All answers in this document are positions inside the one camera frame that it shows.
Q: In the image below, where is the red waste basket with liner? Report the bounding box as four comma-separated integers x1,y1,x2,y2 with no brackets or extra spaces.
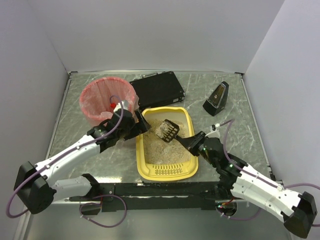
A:
79,76,139,127

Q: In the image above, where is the black litter scoop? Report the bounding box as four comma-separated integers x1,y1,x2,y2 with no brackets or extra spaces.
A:
154,119,182,143

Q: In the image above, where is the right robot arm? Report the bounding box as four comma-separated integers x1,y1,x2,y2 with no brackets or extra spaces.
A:
175,131,318,239

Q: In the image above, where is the yellow litter box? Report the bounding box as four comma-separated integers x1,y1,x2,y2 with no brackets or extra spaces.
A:
136,106,199,182

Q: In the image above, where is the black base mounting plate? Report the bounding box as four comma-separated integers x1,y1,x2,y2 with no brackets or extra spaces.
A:
69,181,232,212

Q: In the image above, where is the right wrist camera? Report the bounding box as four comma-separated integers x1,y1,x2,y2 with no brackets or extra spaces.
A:
205,123,221,139

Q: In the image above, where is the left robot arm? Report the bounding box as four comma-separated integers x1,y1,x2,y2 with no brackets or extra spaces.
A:
13,109,151,215

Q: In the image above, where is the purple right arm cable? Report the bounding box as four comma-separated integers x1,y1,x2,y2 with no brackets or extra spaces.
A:
219,118,320,222

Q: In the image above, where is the black carrying case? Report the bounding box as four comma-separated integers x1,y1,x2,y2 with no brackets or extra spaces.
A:
130,71,186,110

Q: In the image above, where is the black metronome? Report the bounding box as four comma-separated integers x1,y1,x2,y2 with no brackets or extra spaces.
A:
202,81,229,117

